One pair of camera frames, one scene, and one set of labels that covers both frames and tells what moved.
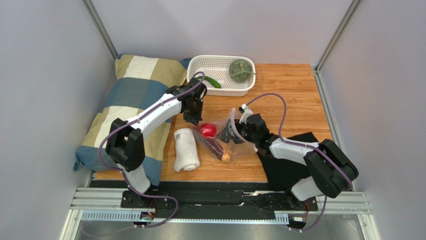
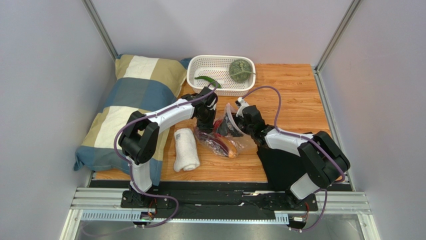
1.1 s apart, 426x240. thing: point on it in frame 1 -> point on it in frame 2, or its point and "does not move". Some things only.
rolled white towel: (186, 156) does not move
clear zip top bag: (221, 139) does not move
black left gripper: (195, 119) -> (208, 127)
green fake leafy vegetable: (240, 70) does not move
